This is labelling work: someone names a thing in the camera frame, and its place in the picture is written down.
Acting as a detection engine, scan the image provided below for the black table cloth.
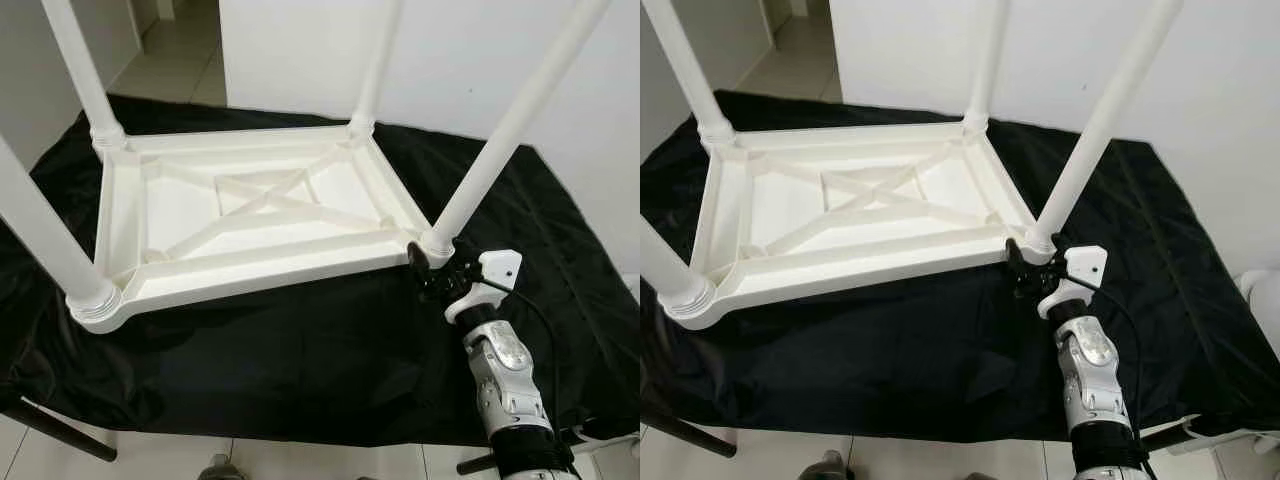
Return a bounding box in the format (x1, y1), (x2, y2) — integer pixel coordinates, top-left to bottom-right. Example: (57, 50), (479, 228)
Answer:
(640, 90), (1280, 443)
(0, 95), (641, 446)

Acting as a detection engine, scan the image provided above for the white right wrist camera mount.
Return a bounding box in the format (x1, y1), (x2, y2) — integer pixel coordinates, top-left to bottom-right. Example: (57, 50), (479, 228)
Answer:
(1038, 245), (1108, 319)
(445, 250), (523, 323)

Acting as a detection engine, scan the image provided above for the white rounded object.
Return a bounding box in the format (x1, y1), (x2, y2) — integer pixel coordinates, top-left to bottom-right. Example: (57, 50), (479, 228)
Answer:
(1240, 268), (1280, 301)

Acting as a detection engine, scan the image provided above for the white metal frame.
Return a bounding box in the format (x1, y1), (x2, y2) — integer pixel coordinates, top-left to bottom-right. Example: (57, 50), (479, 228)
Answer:
(1140, 415), (1280, 451)
(570, 425), (641, 451)

